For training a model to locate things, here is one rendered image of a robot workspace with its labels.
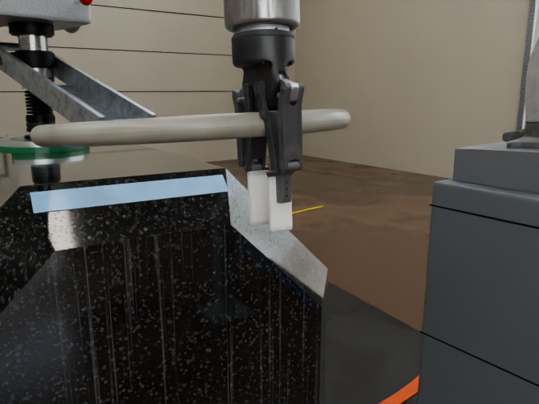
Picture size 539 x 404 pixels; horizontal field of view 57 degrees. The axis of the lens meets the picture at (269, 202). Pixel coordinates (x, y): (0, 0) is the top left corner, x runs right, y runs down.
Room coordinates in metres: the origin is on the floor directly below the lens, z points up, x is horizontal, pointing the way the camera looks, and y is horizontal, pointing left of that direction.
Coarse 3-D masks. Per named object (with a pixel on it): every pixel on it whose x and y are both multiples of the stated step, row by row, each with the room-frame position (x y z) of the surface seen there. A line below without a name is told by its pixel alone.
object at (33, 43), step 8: (24, 40) 1.24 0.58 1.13; (32, 40) 1.24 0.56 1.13; (40, 40) 1.25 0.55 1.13; (24, 48) 1.24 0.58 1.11; (32, 48) 1.24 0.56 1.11; (40, 48) 1.25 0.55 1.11; (16, 56) 1.23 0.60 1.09; (24, 56) 1.22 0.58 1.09; (32, 56) 1.23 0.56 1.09; (40, 56) 1.23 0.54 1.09; (48, 56) 1.25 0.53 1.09; (32, 64) 1.22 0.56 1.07; (40, 64) 1.23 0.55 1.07; (48, 64) 1.25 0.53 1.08; (40, 72) 1.24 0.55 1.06; (48, 72) 1.25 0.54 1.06
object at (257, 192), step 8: (248, 176) 0.62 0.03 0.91; (256, 176) 0.62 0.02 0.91; (264, 176) 0.63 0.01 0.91; (248, 184) 0.62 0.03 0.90; (256, 184) 0.62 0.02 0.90; (264, 184) 0.63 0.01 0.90; (248, 192) 0.62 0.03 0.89; (256, 192) 0.62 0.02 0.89; (264, 192) 0.63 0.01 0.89; (256, 200) 0.62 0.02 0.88; (264, 200) 0.63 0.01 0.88; (256, 208) 0.62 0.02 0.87; (264, 208) 0.63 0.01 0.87; (256, 216) 0.62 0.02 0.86; (264, 216) 0.63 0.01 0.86; (256, 224) 0.62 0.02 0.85
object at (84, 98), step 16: (0, 48) 1.27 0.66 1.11; (16, 48) 1.42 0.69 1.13; (0, 64) 1.26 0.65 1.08; (16, 64) 1.19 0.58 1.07; (64, 64) 1.26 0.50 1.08; (16, 80) 1.20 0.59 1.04; (32, 80) 1.13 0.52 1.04; (48, 80) 1.08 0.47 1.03; (64, 80) 1.27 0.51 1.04; (80, 80) 1.21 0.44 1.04; (96, 80) 1.16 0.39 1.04; (48, 96) 1.07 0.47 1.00; (64, 96) 1.02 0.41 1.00; (80, 96) 1.17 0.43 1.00; (96, 96) 1.16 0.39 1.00; (112, 96) 1.10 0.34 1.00; (64, 112) 1.02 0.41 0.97; (80, 112) 0.97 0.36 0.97; (96, 112) 0.94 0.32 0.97; (112, 112) 1.10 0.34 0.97; (128, 112) 1.06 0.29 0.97; (144, 112) 1.01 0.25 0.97
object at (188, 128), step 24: (120, 120) 0.58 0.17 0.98; (144, 120) 0.58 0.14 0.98; (168, 120) 0.57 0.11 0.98; (192, 120) 0.57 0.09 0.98; (216, 120) 0.58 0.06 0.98; (240, 120) 0.58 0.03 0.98; (312, 120) 0.64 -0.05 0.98; (336, 120) 0.68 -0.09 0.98; (48, 144) 0.64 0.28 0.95; (72, 144) 0.61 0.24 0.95; (96, 144) 0.59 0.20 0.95; (120, 144) 0.58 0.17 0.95
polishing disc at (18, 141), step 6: (0, 138) 1.25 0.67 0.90; (6, 138) 1.25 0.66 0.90; (12, 138) 1.25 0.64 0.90; (18, 138) 1.25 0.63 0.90; (0, 144) 1.18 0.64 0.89; (6, 144) 1.17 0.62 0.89; (12, 144) 1.16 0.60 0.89; (18, 144) 1.16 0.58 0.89; (24, 144) 1.16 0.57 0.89; (30, 144) 1.16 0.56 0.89
